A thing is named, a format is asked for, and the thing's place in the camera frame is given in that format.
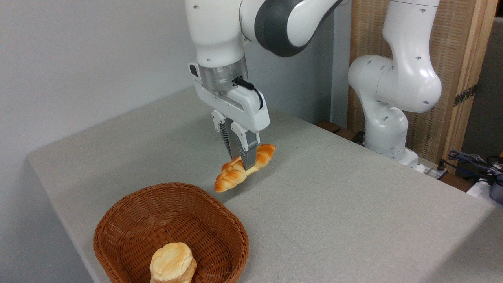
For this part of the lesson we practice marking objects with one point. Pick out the grey tablecloth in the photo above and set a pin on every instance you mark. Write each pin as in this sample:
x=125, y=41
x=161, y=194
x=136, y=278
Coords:
x=334, y=204

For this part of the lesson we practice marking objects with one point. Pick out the brown woven wicker basket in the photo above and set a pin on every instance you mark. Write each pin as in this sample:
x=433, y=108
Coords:
x=220, y=236

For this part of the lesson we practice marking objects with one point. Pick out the pale round bread bun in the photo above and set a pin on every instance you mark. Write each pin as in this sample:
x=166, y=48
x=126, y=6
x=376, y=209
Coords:
x=171, y=261

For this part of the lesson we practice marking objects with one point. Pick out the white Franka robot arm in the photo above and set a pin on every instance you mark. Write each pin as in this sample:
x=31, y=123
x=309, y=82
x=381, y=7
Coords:
x=401, y=78

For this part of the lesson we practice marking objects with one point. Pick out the golden twisted bread loaf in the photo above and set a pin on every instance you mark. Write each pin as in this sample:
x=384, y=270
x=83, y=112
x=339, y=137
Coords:
x=232, y=177

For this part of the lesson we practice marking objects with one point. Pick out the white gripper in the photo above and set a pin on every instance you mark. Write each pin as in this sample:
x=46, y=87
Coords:
x=247, y=112

